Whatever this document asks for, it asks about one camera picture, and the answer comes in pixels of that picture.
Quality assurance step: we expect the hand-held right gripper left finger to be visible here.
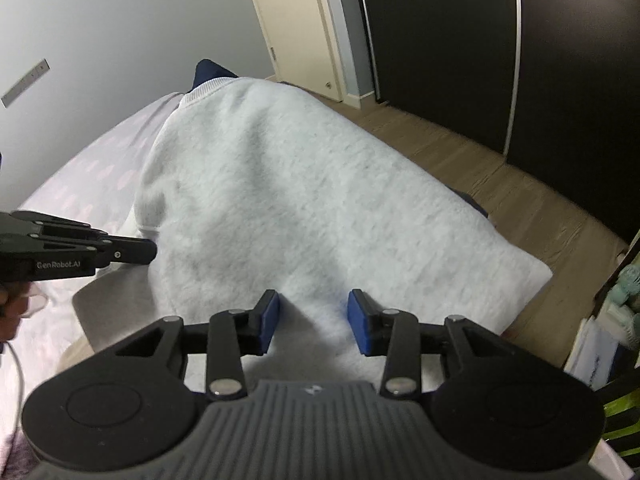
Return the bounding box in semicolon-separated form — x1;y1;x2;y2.
115;289;279;402

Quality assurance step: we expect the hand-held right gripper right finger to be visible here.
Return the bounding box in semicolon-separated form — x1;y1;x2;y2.
347;289;511;400

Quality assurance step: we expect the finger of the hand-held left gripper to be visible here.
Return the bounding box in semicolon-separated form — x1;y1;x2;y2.
0;210;158;267

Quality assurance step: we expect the light grey printed sweatshirt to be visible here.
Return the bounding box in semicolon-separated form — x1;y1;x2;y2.
72;59;553;396

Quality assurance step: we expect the person's left hand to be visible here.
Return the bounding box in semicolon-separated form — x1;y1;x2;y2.
0;281;48;343

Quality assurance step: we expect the white bag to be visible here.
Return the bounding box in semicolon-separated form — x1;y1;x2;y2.
567;317;636;391

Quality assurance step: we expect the black storage rack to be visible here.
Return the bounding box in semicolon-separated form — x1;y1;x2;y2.
565;227;640;461

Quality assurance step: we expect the teal plush toy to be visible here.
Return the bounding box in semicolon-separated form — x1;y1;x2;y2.
605;265;640;311

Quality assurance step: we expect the cream door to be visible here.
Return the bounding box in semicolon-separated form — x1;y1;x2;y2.
240;0;346;102

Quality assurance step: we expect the dark wardrobe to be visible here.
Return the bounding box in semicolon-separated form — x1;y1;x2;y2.
352;0;640;243

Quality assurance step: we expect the light grey cable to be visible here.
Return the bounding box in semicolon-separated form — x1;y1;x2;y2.
0;340;27;421

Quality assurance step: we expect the grey wall switch panel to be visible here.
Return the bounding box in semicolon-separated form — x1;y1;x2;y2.
0;59;51;108

